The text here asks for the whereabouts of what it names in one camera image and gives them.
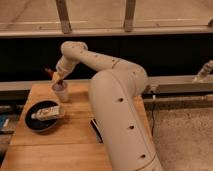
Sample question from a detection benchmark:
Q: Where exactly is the grey metal window post right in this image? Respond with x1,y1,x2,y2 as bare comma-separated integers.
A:
123,0,136,32

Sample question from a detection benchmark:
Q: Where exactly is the black round pan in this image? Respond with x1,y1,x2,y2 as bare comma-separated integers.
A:
25,100,60,132

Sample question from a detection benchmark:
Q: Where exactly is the white ceramic cup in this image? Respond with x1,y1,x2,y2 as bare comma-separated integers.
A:
52,82,69,102

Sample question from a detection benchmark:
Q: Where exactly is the grey metal window post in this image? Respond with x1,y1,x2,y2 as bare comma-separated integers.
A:
123,0,136,32
56,0,72,34

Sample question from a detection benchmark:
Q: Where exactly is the beige gripper wrist block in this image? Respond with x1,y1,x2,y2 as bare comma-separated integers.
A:
52,65,69,84

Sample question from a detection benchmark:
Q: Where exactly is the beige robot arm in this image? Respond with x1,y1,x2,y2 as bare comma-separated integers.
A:
53,41,164,171

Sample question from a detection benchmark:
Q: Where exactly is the black white striped block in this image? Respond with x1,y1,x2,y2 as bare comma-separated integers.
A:
90,119,103,143

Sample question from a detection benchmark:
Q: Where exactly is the white fixture on ledge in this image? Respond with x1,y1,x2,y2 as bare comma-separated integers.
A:
193,60,213,82

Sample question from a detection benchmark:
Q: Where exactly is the black cable at table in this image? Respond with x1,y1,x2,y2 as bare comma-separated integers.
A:
150,85,158,138

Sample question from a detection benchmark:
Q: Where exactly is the grey metal window post left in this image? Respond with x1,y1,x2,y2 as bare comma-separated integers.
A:
56,0,72,34

